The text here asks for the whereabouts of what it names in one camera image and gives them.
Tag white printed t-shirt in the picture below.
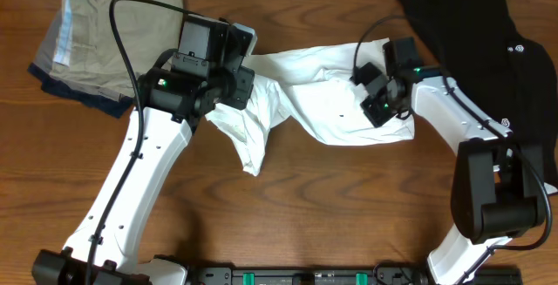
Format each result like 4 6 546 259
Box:
206 39 415 176

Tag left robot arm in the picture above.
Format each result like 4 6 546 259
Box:
31 15 257 284

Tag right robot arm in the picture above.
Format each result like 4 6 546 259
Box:
351 63 553 284

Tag black t-shirt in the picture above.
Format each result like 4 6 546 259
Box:
398 0 557 193

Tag folded khaki trousers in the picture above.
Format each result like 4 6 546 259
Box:
33 0 184 101

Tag folded navy garment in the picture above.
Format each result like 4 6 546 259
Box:
27 63 133 119

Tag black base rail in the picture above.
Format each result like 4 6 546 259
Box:
187 265 524 285

